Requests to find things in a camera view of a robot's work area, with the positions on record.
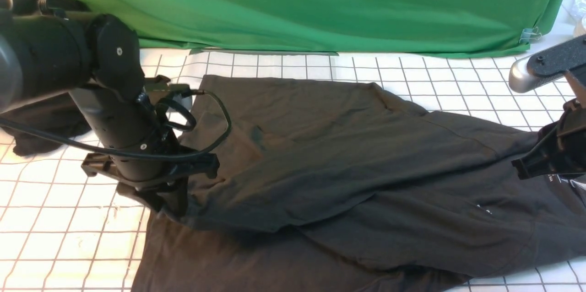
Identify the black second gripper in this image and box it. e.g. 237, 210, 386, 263
511, 121, 586, 179

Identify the metal binder clip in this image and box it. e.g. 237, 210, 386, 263
518, 27, 542, 44

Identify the green backdrop cloth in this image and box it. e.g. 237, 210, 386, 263
78, 0, 563, 58

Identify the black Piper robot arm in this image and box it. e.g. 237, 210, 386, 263
1, 9, 232, 219

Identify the dark gray long-sleeved shirt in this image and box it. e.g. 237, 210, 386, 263
132, 75, 585, 292

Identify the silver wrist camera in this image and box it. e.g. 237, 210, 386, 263
144, 76, 193, 110
508, 35, 586, 96

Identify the black second robot arm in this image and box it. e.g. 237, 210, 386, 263
511, 71, 586, 180

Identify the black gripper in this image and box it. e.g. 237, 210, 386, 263
71, 87, 220, 218

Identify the black cloth pile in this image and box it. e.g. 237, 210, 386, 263
1, 0, 91, 158

